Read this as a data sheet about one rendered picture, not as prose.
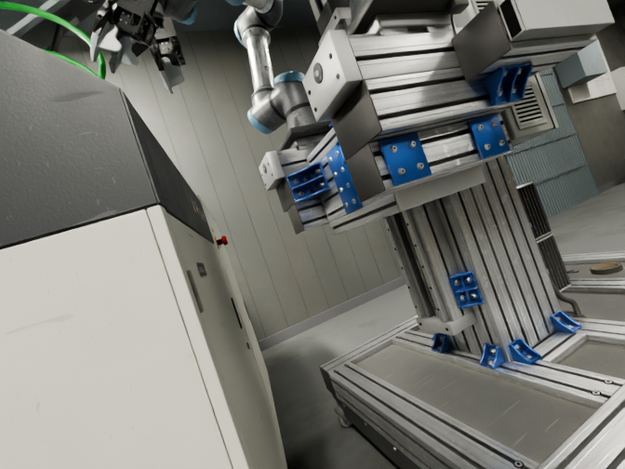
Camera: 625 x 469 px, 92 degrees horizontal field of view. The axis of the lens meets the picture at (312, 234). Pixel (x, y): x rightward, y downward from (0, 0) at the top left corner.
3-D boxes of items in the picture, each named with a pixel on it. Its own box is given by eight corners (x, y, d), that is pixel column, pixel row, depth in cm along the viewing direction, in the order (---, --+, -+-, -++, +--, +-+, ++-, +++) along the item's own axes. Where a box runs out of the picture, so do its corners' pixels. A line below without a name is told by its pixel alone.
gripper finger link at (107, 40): (108, 62, 66) (128, 29, 68) (80, 49, 65) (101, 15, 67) (113, 72, 69) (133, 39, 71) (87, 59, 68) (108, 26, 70)
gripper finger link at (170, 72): (186, 83, 84) (176, 52, 85) (164, 87, 83) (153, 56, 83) (188, 89, 87) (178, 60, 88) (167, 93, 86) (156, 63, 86)
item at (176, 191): (167, 209, 43) (131, 102, 43) (134, 219, 41) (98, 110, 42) (213, 242, 103) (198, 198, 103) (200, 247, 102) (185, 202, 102)
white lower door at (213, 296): (338, 705, 39) (170, 208, 41) (322, 717, 39) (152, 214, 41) (281, 435, 102) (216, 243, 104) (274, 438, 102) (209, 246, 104)
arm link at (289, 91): (302, 99, 100) (288, 60, 100) (274, 119, 108) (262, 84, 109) (323, 104, 110) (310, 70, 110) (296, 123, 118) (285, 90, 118)
